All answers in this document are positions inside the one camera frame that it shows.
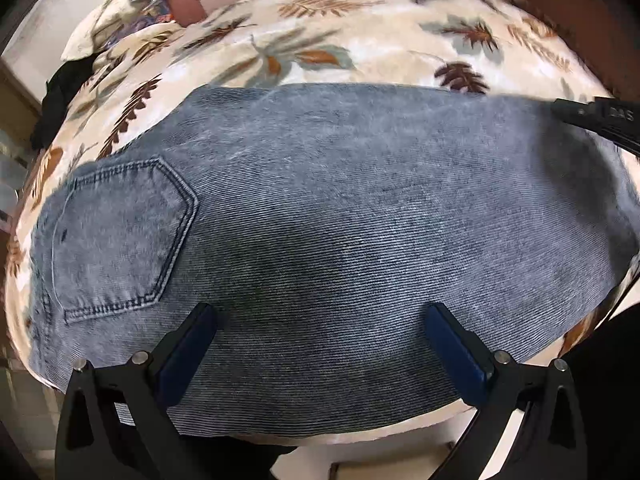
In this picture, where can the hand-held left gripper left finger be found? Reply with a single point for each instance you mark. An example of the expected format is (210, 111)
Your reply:
(184, 357)

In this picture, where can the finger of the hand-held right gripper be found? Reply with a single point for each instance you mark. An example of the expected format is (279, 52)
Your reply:
(595, 116)

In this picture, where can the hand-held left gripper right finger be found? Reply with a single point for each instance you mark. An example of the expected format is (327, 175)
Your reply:
(456, 357)

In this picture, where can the blue denim pants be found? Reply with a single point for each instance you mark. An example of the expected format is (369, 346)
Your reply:
(325, 210)

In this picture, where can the dark wooden headboard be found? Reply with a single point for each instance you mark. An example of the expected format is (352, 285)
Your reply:
(575, 0)

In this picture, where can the person's dark clothing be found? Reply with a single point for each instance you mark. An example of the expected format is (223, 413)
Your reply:
(610, 385)

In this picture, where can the cream leaf-print blanket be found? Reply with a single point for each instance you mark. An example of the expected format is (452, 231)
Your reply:
(350, 45)

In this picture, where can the black cloth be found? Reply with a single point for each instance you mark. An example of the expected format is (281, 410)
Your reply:
(62, 92)

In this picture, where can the white cloth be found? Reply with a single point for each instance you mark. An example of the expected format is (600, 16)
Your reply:
(82, 42)

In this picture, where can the colourful printed cloth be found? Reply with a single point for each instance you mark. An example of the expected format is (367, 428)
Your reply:
(152, 12)

